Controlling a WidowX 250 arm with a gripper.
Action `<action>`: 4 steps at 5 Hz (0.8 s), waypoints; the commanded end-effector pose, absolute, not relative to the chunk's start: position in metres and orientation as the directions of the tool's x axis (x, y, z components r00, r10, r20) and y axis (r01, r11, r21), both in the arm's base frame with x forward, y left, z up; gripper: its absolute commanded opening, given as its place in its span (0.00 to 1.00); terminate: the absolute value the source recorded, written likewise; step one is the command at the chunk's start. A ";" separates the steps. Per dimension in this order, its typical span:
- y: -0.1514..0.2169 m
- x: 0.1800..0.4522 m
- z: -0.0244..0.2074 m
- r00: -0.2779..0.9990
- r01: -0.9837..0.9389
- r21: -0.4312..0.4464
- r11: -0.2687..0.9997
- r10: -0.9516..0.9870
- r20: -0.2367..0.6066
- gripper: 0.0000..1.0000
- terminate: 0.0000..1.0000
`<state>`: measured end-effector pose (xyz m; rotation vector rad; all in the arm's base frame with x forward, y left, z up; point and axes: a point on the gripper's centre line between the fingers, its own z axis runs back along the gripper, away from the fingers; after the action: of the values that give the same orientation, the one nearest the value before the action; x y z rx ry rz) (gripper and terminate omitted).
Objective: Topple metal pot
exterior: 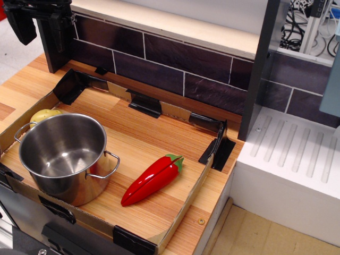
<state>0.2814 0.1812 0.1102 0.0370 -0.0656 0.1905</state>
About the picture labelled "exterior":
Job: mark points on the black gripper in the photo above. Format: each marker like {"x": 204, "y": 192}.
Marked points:
{"x": 20, "y": 13}

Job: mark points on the stainless steel pot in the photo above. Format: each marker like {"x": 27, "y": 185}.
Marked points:
{"x": 66, "y": 156}

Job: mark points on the cardboard fence with black tape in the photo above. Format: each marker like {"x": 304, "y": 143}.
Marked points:
{"x": 139, "y": 129}

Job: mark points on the yellow toy potato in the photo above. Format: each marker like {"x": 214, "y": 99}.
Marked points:
{"x": 42, "y": 115}

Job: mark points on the red toy chili pepper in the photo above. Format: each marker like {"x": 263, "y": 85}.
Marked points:
{"x": 158, "y": 175}

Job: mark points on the beige wooden shelf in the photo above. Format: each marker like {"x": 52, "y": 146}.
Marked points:
{"x": 199, "y": 33}

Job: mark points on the brass screw grommet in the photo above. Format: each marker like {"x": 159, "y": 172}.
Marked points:
{"x": 201, "y": 221}

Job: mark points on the white ridged drainboard unit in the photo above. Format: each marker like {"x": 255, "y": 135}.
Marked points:
{"x": 288, "y": 173}

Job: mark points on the dark grey left post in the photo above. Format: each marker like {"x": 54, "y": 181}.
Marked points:
{"x": 54, "y": 57}

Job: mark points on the dark grey vertical post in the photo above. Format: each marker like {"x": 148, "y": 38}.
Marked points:
{"x": 269, "y": 41}

